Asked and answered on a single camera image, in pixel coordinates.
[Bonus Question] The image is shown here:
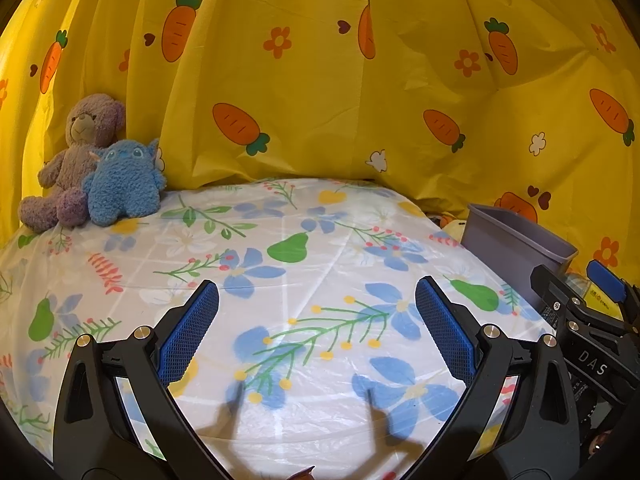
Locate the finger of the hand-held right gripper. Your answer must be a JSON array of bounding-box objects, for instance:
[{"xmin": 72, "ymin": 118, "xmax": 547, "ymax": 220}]
[
  {"xmin": 530, "ymin": 264, "xmax": 581, "ymax": 313},
  {"xmin": 585, "ymin": 258, "xmax": 640, "ymax": 313}
]

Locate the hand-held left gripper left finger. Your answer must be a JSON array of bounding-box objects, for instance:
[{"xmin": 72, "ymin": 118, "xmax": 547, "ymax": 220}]
[{"xmin": 52, "ymin": 280, "xmax": 221, "ymax": 480}]

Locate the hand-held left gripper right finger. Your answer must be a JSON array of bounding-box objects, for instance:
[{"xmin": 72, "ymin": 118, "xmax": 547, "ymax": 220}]
[{"xmin": 414, "ymin": 275, "xmax": 584, "ymax": 480}]

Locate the grey plastic bin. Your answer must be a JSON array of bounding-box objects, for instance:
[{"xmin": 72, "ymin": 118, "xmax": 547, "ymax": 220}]
[{"xmin": 460, "ymin": 203, "xmax": 580, "ymax": 312}]

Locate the yellow tissue pack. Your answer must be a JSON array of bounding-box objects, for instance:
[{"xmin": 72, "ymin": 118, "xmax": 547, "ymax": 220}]
[{"xmin": 582, "ymin": 280, "xmax": 625, "ymax": 320}]

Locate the yellow plush toy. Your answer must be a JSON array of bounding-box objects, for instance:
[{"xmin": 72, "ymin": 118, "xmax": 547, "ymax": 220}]
[{"xmin": 439, "ymin": 214, "xmax": 470, "ymax": 244}]

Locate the floral plastic tablecloth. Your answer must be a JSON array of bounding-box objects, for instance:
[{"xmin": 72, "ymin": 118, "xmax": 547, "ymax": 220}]
[{"xmin": 0, "ymin": 177, "xmax": 557, "ymax": 480}]

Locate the blue plush toy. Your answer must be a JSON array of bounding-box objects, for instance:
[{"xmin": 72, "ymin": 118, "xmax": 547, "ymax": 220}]
[{"xmin": 82, "ymin": 138, "xmax": 168, "ymax": 228}]

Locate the brown teddy bear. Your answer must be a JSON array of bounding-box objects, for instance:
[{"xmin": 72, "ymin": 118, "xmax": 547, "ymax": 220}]
[{"xmin": 18, "ymin": 92, "xmax": 126, "ymax": 234}]

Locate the yellow carrot-print curtain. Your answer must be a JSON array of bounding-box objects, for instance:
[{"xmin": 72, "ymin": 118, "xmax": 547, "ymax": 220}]
[{"xmin": 0, "ymin": 0, "xmax": 640, "ymax": 288}]

